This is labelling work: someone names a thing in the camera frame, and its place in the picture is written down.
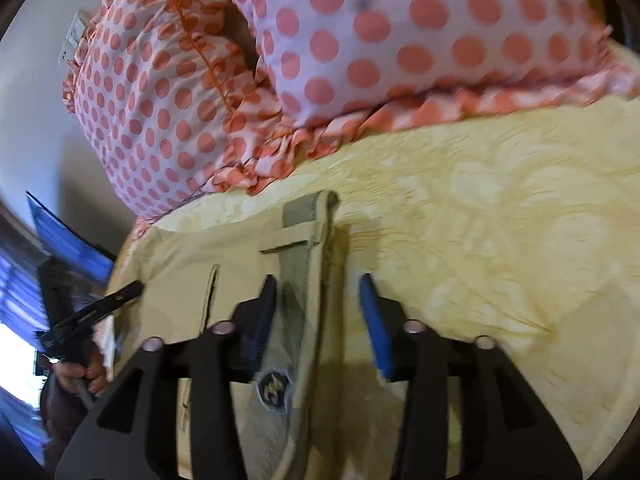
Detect beige khaki pants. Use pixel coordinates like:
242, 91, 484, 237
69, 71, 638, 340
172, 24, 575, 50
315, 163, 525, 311
106, 188, 467, 480

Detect person's left hand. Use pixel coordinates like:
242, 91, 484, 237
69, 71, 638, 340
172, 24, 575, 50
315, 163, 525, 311
52, 342, 108, 396

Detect black flat-screen television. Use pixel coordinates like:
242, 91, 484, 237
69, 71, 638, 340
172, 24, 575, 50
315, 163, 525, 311
26, 192, 115, 286

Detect yellow patterned bed cover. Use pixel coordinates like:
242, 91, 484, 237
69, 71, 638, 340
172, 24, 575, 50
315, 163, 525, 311
162, 96, 639, 479

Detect left pink polka-dot pillow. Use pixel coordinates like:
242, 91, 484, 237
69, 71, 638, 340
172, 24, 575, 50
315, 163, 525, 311
62, 0, 346, 221

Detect pink polka-dot pillow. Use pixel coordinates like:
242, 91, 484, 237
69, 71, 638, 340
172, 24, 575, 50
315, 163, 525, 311
233, 0, 639, 126
62, 0, 346, 221

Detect right pink polka-dot pillow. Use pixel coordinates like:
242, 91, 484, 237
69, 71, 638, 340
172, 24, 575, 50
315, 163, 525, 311
233, 0, 639, 126

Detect white wall outlet plate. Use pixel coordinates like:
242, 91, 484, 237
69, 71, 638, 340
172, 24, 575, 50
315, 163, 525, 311
58, 10, 90, 68

